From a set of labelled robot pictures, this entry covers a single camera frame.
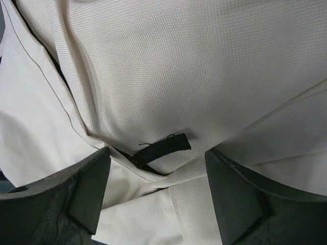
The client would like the cream canvas backpack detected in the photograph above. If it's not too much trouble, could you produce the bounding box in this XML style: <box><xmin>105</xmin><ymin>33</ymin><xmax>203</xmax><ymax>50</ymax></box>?
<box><xmin>1</xmin><ymin>1</ymin><xmax>326</xmax><ymax>244</ymax></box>

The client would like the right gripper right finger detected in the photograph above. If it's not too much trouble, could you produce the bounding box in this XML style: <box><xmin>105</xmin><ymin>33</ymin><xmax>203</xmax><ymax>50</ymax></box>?
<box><xmin>205</xmin><ymin>149</ymin><xmax>326</xmax><ymax>244</ymax></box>

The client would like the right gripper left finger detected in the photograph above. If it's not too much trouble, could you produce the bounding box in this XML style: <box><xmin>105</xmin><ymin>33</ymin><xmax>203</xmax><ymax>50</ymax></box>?
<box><xmin>1</xmin><ymin>148</ymin><xmax>110</xmax><ymax>244</ymax></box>

